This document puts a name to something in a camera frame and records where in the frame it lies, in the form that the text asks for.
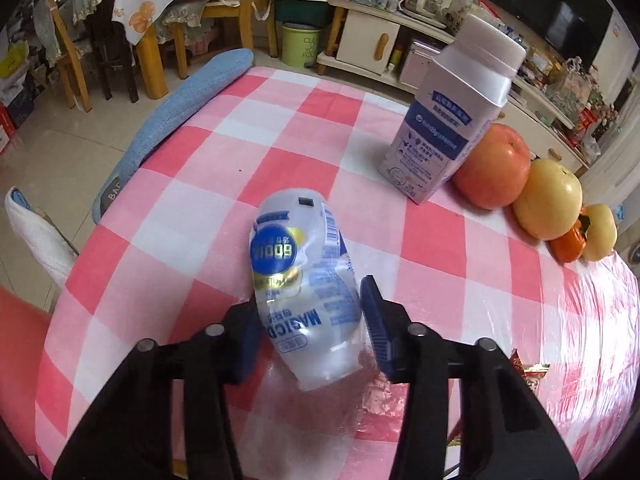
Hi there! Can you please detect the orange print table cloth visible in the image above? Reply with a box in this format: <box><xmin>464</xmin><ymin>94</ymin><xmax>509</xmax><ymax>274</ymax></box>
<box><xmin>112</xmin><ymin>0</ymin><xmax>222</xmax><ymax>47</ymax></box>

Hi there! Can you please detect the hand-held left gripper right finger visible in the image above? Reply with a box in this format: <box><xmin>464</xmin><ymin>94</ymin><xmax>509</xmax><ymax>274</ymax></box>
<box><xmin>359</xmin><ymin>275</ymin><xmax>581</xmax><ymax>480</ymax></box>

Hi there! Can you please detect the blue cushion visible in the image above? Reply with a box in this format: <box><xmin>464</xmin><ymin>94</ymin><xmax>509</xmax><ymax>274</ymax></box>
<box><xmin>91</xmin><ymin>49</ymin><xmax>254</xmax><ymax>224</ymax></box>

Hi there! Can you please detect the cream television cabinet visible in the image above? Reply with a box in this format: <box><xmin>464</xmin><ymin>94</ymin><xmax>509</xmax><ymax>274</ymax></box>
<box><xmin>316</xmin><ymin>0</ymin><xmax>592</xmax><ymax>172</ymax></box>

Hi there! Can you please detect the red candy wrapper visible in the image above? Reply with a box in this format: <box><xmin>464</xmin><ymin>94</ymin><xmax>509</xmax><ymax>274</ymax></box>
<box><xmin>509</xmin><ymin>350</ymin><xmax>552</xmax><ymax>397</ymax></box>

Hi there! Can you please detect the white milk bottle blue label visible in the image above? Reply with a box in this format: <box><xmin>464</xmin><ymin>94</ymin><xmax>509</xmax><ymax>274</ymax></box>
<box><xmin>377</xmin><ymin>12</ymin><xmax>527</xmax><ymax>206</ymax></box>

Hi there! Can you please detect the wooden chair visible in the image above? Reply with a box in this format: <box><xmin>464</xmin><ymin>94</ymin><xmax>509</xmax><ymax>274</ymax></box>
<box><xmin>164</xmin><ymin>0</ymin><xmax>281</xmax><ymax>102</ymax></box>

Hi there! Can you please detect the pink seat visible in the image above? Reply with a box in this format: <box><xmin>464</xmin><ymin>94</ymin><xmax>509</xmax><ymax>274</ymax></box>
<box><xmin>0</xmin><ymin>284</ymin><xmax>52</xmax><ymax>442</ymax></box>

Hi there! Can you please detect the yellow apple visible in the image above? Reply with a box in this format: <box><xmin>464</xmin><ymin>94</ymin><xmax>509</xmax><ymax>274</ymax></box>
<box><xmin>512</xmin><ymin>158</ymin><xmax>584</xmax><ymax>241</ymax></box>

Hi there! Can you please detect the red translucent plastic bag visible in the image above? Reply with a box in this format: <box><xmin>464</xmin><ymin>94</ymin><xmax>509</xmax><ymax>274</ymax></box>
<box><xmin>359</xmin><ymin>385</ymin><xmax>467</xmax><ymax>445</ymax></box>

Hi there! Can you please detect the crushed clear plastic bottle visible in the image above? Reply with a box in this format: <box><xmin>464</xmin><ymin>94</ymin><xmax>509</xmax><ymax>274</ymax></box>
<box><xmin>249</xmin><ymin>187</ymin><xmax>364</xmax><ymax>392</ymax></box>

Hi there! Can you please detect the orange persimmon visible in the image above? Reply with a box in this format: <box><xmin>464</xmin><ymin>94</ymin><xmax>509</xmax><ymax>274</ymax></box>
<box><xmin>550</xmin><ymin>215</ymin><xmax>591</xmax><ymax>265</ymax></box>

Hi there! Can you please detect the red apple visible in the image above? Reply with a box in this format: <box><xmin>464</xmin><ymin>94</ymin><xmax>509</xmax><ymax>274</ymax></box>
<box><xmin>452</xmin><ymin>122</ymin><xmax>532</xmax><ymax>211</ymax></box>

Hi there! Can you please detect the small yellow pear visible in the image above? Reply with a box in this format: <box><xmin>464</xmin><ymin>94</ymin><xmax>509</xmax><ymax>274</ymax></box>
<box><xmin>580</xmin><ymin>203</ymin><xmax>619</xmax><ymax>262</ymax></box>

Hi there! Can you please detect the green waste bin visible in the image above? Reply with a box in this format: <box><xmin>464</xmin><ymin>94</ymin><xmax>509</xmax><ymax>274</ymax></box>
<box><xmin>281</xmin><ymin>22</ymin><xmax>324</xmax><ymax>67</ymax></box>

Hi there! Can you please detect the white cloth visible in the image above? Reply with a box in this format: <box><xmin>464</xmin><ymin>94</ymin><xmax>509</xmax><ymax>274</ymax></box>
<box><xmin>4</xmin><ymin>186</ymin><xmax>79</xmax><ymax>287</ymax></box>

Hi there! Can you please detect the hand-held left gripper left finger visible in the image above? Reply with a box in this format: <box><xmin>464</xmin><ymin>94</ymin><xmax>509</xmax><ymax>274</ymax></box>
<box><xmin>52</xmin><ymin>300</ymin><xmax>262</xmax><ymax>480</ymax></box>

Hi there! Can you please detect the pink white checkered tablecloth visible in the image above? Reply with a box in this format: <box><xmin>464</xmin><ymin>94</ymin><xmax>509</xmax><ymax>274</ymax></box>
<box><xmin>34</xmin><ymin>62</ymin><xmax>640</xmax><ymax>480</ymax></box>

